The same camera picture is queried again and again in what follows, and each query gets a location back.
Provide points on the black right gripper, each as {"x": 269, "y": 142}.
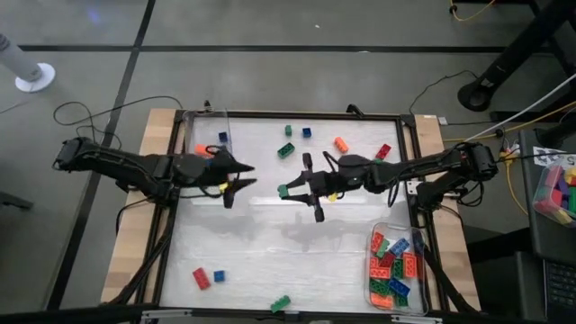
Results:
{"x": 346, "y": 177}

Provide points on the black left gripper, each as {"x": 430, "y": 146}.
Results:
{"x": 198, "y": 171}

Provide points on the small green toy brick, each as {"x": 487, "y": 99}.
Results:
{"x": 282, "y": 191}
{"x": 288, "y": 130}

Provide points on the small blue toy brick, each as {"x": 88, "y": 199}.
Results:
{"x": 307, "y": 132}
{"x": 222, "y": 137}
{"x": 219, "y": 276}

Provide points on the small orange toy brick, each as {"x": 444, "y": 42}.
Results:
{"x": 202, "y": 150}

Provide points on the large red toy brick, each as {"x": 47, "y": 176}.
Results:
{"x": 387, "y": 259}
{"x": 201, "y": 278}
{"x": 377, "y": 241}
{"x": 421, "y": 267}
{"x": 383, "y": 151}

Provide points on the large green toy brick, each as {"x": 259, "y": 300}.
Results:
{"x": 285, "y": 150}
{"x": 398, "y": 268}
{"x": 280, "y": 304}
{"x": 402, "y": 300}
{"x": 383, "y": 249}
{"x": 378, "y": 286}

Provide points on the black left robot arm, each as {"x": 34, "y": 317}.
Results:
{"x": 112, "y": 164}

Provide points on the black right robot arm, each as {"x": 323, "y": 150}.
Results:
{"x": 432, "y": 164}

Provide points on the clear box of colourful blocks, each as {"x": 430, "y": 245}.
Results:
{"x": 555, "y": 198}

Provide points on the clear plastic bin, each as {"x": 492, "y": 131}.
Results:
{"x": 207, "y": 126}
{"x": 418, "y": 297}

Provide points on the wooden table side board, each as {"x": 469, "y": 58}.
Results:
{"x": 130, "y": 252}
{"x": 456, "y": 252}

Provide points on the silver aluminium extrusion bar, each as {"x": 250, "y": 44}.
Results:
{"x": 166, "y": 313}
{"x": 416, "y": 319}

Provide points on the small white adapter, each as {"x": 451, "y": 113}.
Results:
{"x": 443, "y": 120}

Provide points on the black floor stand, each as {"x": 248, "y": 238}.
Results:
{"x": 474, "y": 96}

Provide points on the white tower fan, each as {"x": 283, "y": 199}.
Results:
{"x": 27, "y": 74}

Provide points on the dark grey side table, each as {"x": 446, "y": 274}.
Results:
{"x": 535, "y": 243}

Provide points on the white printed paper sheet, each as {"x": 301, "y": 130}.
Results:
{"x": 551, "y": 155}

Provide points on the black keyboard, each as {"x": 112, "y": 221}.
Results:
{"x": 560, "y": 283}

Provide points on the small white bracket plate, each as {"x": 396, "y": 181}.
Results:
{"x": 413, "y": 187}

